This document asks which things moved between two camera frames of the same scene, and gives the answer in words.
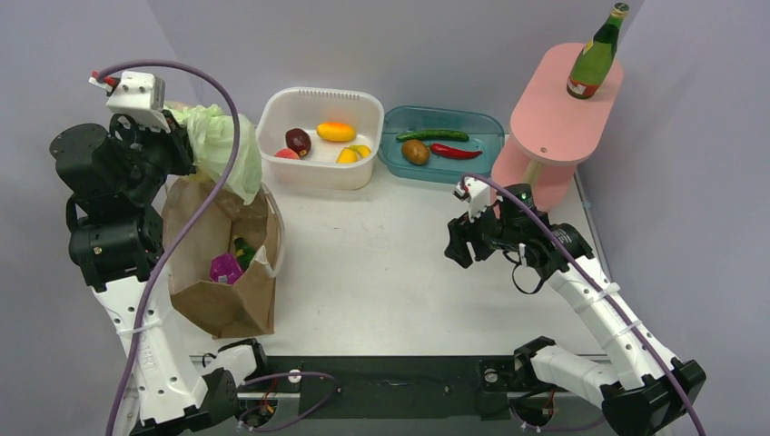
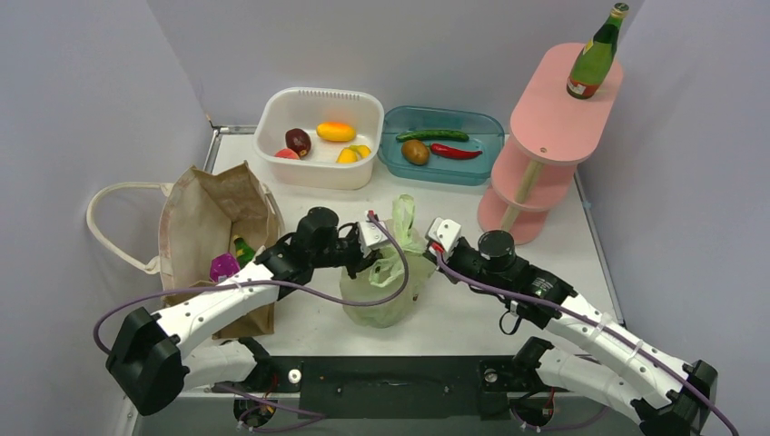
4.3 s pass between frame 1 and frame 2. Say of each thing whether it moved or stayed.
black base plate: stayed
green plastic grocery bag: moved
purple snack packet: stayed
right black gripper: moved
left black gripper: moved
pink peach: stayed
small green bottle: stayed
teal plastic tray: stayed
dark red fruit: stayed
